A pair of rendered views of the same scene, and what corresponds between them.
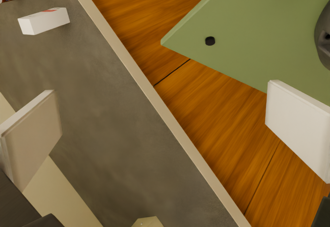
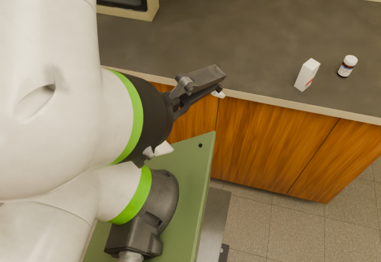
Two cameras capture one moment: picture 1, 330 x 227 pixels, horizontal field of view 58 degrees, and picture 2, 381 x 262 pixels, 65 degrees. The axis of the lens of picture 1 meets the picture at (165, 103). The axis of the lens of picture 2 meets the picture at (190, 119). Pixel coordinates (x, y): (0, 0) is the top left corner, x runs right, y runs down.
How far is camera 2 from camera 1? 0.35 m
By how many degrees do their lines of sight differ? 11
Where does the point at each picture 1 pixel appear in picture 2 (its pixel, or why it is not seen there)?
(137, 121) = not seen: hidden behind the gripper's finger
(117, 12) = (275, 113)
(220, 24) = (200, 152)
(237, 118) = not seen: hidden behind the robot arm
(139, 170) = (185, 39)
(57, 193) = not seen: outside the picture
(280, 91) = (169, 149)
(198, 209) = (135, 53)
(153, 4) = (262, 134)
